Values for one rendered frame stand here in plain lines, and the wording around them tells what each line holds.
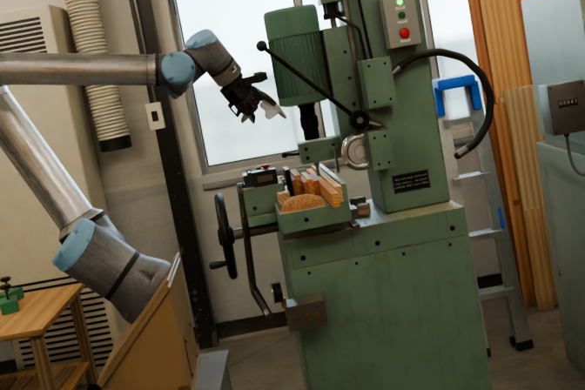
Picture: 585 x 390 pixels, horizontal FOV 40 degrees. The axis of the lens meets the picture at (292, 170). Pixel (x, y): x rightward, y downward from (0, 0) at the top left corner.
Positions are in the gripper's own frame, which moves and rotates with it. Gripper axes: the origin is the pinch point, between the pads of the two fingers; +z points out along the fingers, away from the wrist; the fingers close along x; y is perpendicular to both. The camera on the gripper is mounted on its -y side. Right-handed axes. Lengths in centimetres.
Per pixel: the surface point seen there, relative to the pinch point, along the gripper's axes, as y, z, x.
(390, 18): -35.4, -4.0, 32.6
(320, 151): -4.3, 19.9, 4.3
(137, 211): -16, 60, -160
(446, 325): 23, 74, 35
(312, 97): -12.0, 3.0, 8.4
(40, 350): 77, 33, -103
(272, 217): 20.4, 23.5, -4.7
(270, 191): 14.3, 18.0, -5.6
